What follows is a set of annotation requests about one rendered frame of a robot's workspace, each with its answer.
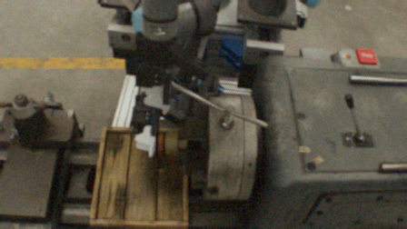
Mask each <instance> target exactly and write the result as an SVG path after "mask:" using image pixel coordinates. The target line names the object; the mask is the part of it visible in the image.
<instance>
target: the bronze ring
mask: <svg viewBox="0 0 407 229"><path fill-rule="evenodd" d="M155 140H156V147H155V157H156V158H163V157H164V158H165V160H175V161H176V162H178V150H179V149H180V150H187V146H188V137H178V129H176V131H166V133H164V132H159V133H157V132H156V134H155Z"/></svg>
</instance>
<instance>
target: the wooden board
mask: <svg viewBox="0 0 407 229"><path fill-rule="evenodd" d="M133 129H134V128H133V127H118V126H107V125H106V126H103V131H102V135H101V137H102V141H101V145H100V151H99V155H100V156H99V155H98V160H97V163H98V166H97V172H96V178H95V181H94V184H95V186H94V195H93V204H92V208H91V213H90V215H91V217H90V218H91V219H90V220H91V223H90V225H91V227H99V228H121V229H123V227H124V229H155V227H156V229H188V199H187V198H188V190H189V185H188V175H185V174H184V165H178V162H176V161H175V160H165V158H164V157H163V158H160V159H161V160H162V161H161V160H160V164H159V159H157V158H156V157H155V154H154V156H152V157H149V152H148V151H145V150H141V149H138V148H137V147H136V144H137V143H138V142H137V141H136V140H135V137H136V136H137V134H133ZM119 134H120V135H119ZM109 135H110V136H109ZM112 135H113V136H112ZM115 135H116V136H115ZM130 135H133V136H135V137H133V138H132V136H130ZM108 137H109V138H108ZM117 137H118V138H117ZM126 137H127V138H126ZM109 139H110V140H109ZM111 139H112V140H111ZM121 139H122V140H121ZM115 140H116V141H115ZM131 140H132V146H131ZM108 141H110V142H111V143H108ZM102 144H103V145H102ZM120 147H121V148H120ZM103 148H104V149H103ZM105 148H106V149H105ZM130 148H131V153H130ZM122 149H123V151H122ZM105 150H106V151H105ZM109 151H110V152H109ZM128 151H129V153H128ZM106 152H107V154H106ZM129 155H130V156H131V157H130V160H129ZM127 156H128V157H127ZM115 160H116V161H115ZM129 162H130V167H129ZM168 162H169V163H168ZM158 166H159V178H158ZM161 166H163V167H161ZM166 166H167V167H166ZM165 167H166V169H165ZM171 167H172V168H171ZM178 167H179V169H180V168H181V167H182V168H183V169H182V170H183V171H181V169H180V170H179V169H178ZM162 168H163V169H162ZM128 169H129V175H128ZM131 170H132V171H131ZM169 171H171V172H169ZM165 176H166V178H165ZM127 177H128V182H127ZM169 178H170V179H169ZM178 178H181V179H178ZM157 179H158V192H159V194H158V192H157ZM164 179H165V180H166V181H165V180H164ZM162 180H163V181H162ZM167 180H168V181H167ZM175 180H176V182H175ZM178 180H179V181H178ZM177 181H178V182H177ZM180 181H182V182H180ZM174 182H175V183H174ZM168 183H169V184H168ZM170 183H171V184H170ZM178 183H179V184H178ZM126 184H127V190H126ZM165 187H166V188H165ZM171 187H172V188H171ZM180 190H181V192H179V191H180ZM182 190H183V191H182ZM126 192H127V196H128V197H129V198H128V197H127V196H126ZM112 193H113V194H112ZM156 193H157V195H158V197H157V202H158V201H159V202H158V203H157V202H156V199H154V198H156ZM164 193H165V194H164ZM179 193H181V196H180V195H179ZM182 194H183V195H182ZM99 195H100V196H99ZM101 196H102V197H103V198H101ZM117 196H118V197H117ZM121 196H122V197H121ZM136 196H137V198H136ZM164 196H165V197H166V198H165V197H164ZM171 196H172V198H171V199H172V201H171V199H170V197H171ZM113 197H114V198H113ZM116 197H117V198H116ZM120 197H121V198H120ZM123 197H125V198H124V199H123ZM96 198H97V199H96ZM126 198H127V199H126ZM167 198H168V199H167ZM177 198H178V199H179V200H178V199H177ZM110 199H111V200H110ZM120 199H121V200H120ZM125 199H126V200H127V203H125ZM132 199H133V200H132ZM169 199H170V200H169ZM116 200H117V201H118V202H119V204H118V203H117V202H116ZM120 202H121V203H120ZM134 203H135V204H134ZM176 203H177V204H176ZM100 204H101V205H100ZM130 204H131V205H130ZM145 204H147V205H145ZM157 204H158V205H157ZM178 204H179V205H180V206H178ZM107 205H108V206H107ZM125 205H127V206H126V208H125V211H124V206H125ZM155 205H157V213H159V214H158V215H157V218H156V213H155V212H156V211H155V210H156V206H155ZM116 206H117V207H116ZM121 206H122V207H121ZM159 206H160V207H159ZM176 206H177V207H176ZM99 207H100V208H99ZM102 207H103V208H102ZM158 207H159V208H158ZM106 208H107V209H106ZM151 208H152V209H151ZM175 208H178V209H175ZM120 209H122V210H120ZM154 209H155V210H154ZM117 210H120V211H117ZM166 210H167V211H166ZM172 210H173V211H174V212H173V211H172ZM175 210H176V211H175ZM106 211H107V213H106ZM177 212H178V213H177ZM179 212H181V213H179ZM98 213H100V214H98ZM105 213H106V214H105ZM123 213H124V214H123ZM169 213H170V217H168V215H169ZM177 214H178V215H177ZM98 215H99V216H100V217H99V216H98ZM112 215H114V216H113V217H111V216H112ZM116 215H117V216H118V217H117V216H116ZM127 215H128V216H127ZM147 215H148V217H147ZM154 215H155V217H154ZM171 215H172V216H171ZM104 216H106V217H104ZM107 216H109V217H107ZM115 216H116V217H115ZM124 216H125V219H124ZM126 216H127V219H126ZM160 216H161V219H160ZM181 216H182V218H181ZM122 217H123V218H122ZM141 217H142V218H141ZM174 217H175V218H174ZM106 218H107V219H106ZM109 218H110V219H109ZM116 218H117V219H116ZM120 218H121V220H120ZM139 218H140V219H139ZM168 218H170V219H168ZM180 218H181V219H180ZM122 219H123V220H122ZM143 219H144V220H143ZM155 219H156V221H155ZM157 219H158V220H157ZM178 219H179V220H178ZM108 220H109V221H108ZM127 220H128V221H127ZM161 220H162V221H161ZM176 220H177V221H176ZM109 222H110V223H109Z"/></svg>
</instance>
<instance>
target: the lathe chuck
mask: <svg viewBox="0 0 407 229"><path fill-rule="evenodd" d="M207 95H218V98H217V97H212V96H209V97H208V101H209V102H211V103H213V104H215V105H219V106H221V107H224V108H226V106H227V105H233V106H234V107H235V112H236V113H239V114H243V104H242V100H241V97H240V95H239V94H236V93H212V92H207V93H206V95H205V99H206V100H207ZM223 117H224V113H223V112H220V111H217V110H215V109H213V108H211V107H209V106H207V121H206V129H207V136H206V138H203V141H207V150H206V162H207V186H208V187H213V186H216V187H218V188H217V193H214V194H211V193H206V188H203V198H204V199H205V200H236V199H237V198H238V196H239V193H240V190H241V181H242V173H243V140H244V119H242V118H239V117H237V116H233V127H232V128H230V129H225V128H223V127H222V126H221V120H222V119H223Z"/></svg>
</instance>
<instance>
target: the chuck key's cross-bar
mask: <svg viewBox="0 0 407 229"><path fill-rule="evenodd" d="M171 87H173V88H174V89H176V90H178V91H180V92H182V93H184V94H186V95H188V96H190V97H192V98H193V99H195V100H197V101H199V102H201V103H203V104H205V105H207V106H209V107H211V108H213V109H215V110H217V111H220V112H223V113H225V109H226V108H224V107H221V106H219V105H215V104H213V103H211V102H209V101H207V100H205V99H204V98H202V97H201V96H199V95H196V94H195V93H193V92H191V91H189V90H187V89H185V88H183V87H181V86H180V85H177V84H175V83H174V82H173V83H172V84H171ZM233 115H234V116H237V117H239V118H242V119H244V120H245V121H248V122H251V123H253V124H258V125H259V126H262V127H265V128H267V126H268V124H267V123H265V122H262V121H260V120H257V119H254V118H252V117H250V116H247V115H245V114H239V113H236V112H234V114H233Z"/></svg>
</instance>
